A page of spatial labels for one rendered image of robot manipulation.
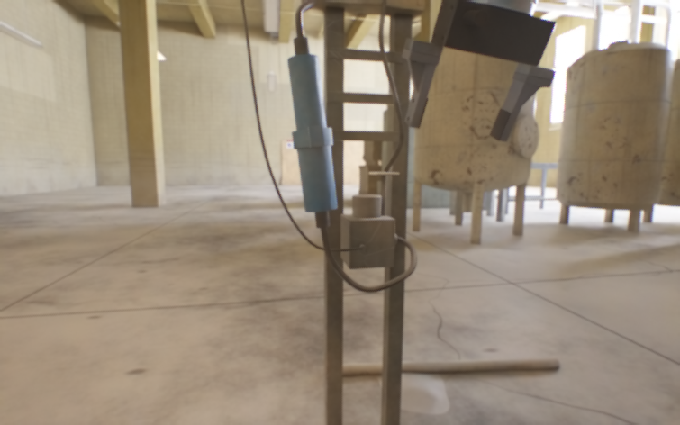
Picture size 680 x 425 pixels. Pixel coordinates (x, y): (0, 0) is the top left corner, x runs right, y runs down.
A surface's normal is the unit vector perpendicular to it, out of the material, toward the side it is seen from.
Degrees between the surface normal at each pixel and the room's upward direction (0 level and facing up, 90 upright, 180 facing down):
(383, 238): 90
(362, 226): 90
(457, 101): 90
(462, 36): 113
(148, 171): 90
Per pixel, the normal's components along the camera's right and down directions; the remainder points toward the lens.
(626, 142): -0.35, 0.12
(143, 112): 0.19, 0.13
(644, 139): -0.04, 0.13
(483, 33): 0.11, 0.51
